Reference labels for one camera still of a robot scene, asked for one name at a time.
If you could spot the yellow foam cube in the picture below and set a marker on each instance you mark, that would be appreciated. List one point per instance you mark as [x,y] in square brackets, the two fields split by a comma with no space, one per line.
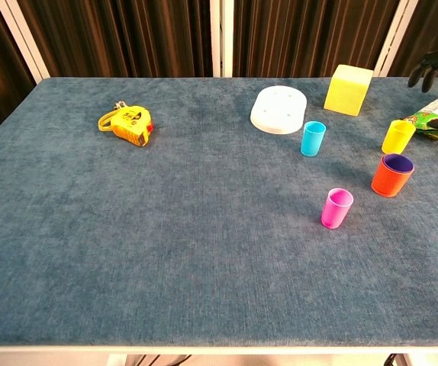
[346,91]

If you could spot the pink plastic cup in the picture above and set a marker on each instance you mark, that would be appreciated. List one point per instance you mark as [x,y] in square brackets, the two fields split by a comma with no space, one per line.
[335,211]

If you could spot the yellow plastic cup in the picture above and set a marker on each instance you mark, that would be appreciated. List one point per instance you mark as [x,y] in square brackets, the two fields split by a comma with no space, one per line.
[396,139]

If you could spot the white partition post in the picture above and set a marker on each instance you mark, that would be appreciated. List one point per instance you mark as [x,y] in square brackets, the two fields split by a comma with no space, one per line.
[396,38]
[22,38]
[222,38]

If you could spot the blue table cloth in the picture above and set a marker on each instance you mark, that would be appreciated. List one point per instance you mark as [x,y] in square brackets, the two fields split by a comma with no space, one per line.
[165,228]

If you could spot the yellow tape measure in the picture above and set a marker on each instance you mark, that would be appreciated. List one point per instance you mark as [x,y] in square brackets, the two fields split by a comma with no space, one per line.
[129,124]

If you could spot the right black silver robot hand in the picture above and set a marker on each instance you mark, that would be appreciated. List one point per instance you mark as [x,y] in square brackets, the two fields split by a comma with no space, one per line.
[432,59]

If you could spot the white oval board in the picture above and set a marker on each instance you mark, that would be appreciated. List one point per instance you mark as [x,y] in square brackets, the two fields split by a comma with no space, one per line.
[278,110]

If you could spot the light blue plastic cup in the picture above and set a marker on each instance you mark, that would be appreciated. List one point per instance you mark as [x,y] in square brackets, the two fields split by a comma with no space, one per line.
[312,141]

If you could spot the red orange plastic cup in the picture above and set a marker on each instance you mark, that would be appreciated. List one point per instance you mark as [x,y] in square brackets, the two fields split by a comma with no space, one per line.
[388,183]

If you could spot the dark blue plastic cup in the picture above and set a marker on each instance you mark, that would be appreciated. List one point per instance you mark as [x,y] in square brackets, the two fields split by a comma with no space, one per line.
[398,163]

